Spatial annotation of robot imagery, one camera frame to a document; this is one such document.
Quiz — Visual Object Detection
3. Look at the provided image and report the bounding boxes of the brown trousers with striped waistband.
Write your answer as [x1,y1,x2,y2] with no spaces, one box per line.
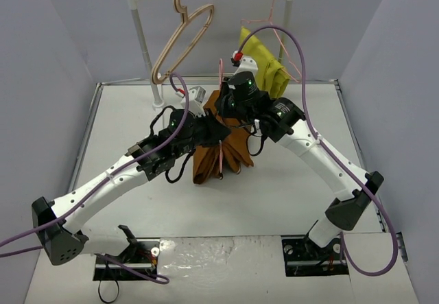
[191,89,254,185]

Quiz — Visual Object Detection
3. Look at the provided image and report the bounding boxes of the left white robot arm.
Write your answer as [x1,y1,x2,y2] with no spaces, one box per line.
[32,109,230,266]

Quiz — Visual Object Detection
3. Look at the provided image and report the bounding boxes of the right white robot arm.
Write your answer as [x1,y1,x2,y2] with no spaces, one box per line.
[215,78,383,258]

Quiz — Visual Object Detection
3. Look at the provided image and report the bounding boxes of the yellow-green folded trousers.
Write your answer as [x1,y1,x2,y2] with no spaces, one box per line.
[242,35,291,99]

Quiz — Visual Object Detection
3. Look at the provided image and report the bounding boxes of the wooden clothes hanger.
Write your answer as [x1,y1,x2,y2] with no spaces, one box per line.
[150,0,215,85]

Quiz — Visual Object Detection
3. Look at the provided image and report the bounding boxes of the white and silver clothes rack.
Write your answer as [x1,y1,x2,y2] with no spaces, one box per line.
[127,0,294,112]

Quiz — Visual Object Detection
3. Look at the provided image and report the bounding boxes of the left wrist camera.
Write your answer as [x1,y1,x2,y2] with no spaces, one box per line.
[176,86,206,117]

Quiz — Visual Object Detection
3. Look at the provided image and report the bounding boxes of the pink wire hanger holding trousers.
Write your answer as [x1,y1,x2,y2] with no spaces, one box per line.
[239,0,304,84]

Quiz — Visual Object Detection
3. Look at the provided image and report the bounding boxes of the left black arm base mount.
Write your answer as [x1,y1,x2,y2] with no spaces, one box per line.
[92,224,161,303]

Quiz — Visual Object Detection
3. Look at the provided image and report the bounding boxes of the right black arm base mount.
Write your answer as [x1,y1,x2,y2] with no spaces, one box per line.
[281,235,348,277]

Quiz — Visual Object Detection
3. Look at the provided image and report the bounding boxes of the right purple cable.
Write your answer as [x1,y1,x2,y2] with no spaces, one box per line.
[236,25,401,276]

